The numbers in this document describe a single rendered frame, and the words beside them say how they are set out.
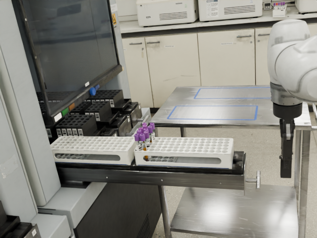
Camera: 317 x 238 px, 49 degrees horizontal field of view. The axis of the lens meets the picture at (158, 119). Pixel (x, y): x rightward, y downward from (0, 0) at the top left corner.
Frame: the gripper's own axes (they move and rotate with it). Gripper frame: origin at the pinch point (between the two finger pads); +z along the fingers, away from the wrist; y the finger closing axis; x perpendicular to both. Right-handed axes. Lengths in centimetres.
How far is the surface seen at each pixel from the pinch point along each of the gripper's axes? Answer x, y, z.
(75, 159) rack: -66, 5, -3
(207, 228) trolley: -31, -30, 52
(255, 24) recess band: -12, -234, -4
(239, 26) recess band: -26, -234, -3
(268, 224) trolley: -4, -37, 52
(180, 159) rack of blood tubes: -31.6, -0.9, -0.8
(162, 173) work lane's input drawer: -35.5, 6.7, -0.1
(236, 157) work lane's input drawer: -14.1, -1.2, -1.7
